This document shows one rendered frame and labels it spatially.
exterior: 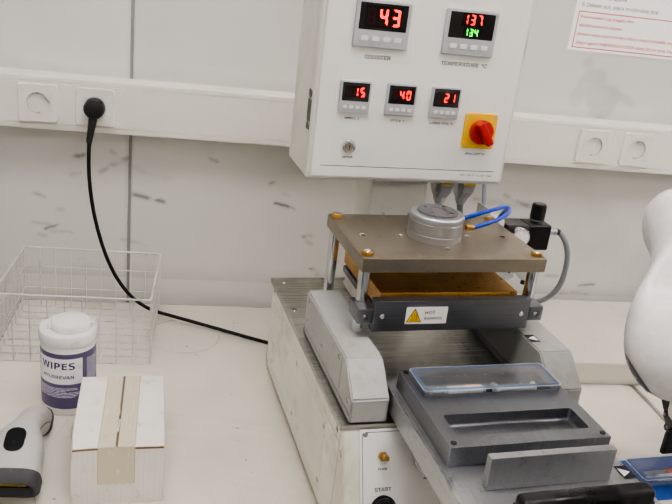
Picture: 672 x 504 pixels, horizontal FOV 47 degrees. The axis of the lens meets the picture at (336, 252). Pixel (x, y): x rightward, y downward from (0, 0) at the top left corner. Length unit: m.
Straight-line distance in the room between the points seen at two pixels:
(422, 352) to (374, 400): 0.22
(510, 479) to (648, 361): 0.19
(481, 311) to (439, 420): 0.23
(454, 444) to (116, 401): 0.53
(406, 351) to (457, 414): 0.28
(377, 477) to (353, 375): 0.13
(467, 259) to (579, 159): 0.70
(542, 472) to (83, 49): 1.11
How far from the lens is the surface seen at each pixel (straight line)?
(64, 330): 1.25
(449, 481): 0.85
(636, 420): 1.53
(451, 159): 1.24
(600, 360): 1.61
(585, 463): 0.89
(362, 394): 0.97
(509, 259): 1.08
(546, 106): 1.71
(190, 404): 1.33
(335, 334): 1.04
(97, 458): 1.09
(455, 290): 1.08
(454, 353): 1.19
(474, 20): 1.21
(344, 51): 1.15
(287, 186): 1.61
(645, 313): 0.82
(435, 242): 1.09
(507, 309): 1.10
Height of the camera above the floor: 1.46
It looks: 21 degrees down
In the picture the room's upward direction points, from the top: 7 degrees clockwise
